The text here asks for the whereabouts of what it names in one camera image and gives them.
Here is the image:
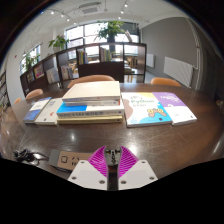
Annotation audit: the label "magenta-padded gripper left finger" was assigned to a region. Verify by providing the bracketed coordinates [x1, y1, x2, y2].
[67, 145, 110, 192]

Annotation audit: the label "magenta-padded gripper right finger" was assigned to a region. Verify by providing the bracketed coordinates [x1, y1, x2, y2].
[117, 145, 159, 191]

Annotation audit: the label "dark grey power strip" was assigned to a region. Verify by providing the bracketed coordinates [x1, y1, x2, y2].
[48, 149, 93, 172]

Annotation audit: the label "yellow cover book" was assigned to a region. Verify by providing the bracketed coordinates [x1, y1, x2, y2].
[56, 114, 124, 126]

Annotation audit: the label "thick blue white book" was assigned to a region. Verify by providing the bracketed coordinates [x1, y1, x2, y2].
[55, 99, 126, 119]

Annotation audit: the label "white teal illustrated book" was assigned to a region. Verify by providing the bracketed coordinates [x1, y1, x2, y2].
[120, 91, 173, 129]

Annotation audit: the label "white cover book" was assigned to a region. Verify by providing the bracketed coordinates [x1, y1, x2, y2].
[34, 97, 64, 126]

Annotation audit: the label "purple white book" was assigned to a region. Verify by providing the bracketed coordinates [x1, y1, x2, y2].
[152, 91, 198, 127]

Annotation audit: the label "blue cover book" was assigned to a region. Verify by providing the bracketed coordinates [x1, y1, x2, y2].
[23, 96, 53, 124]

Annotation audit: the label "low dark shelf unit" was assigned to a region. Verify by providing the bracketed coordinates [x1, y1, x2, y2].
[19, 42, 148, 98]

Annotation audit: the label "large green potted plant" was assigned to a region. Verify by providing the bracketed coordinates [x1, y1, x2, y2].
[96, 20, 126, 44]

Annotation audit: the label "ceiling track spotlights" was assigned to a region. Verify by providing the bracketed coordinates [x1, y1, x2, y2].
[49, 1, 131, 24]

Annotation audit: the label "ceiling air conditioner unit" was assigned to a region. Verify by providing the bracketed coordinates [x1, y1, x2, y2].
[78, 2, 103, 15]

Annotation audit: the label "black power strip cable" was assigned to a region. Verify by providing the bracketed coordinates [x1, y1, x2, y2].
[12, 148, 51, 164]

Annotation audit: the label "large white wall radiator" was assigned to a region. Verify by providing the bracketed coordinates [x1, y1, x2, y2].
[163, 56, 194, 88]

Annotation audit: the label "small white wall radiator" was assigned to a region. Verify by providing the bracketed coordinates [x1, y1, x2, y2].
[145, 53, 156, 69]

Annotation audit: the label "tall wall bookshelf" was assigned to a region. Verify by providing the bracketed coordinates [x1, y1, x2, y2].
[0, 71, 11, 114]

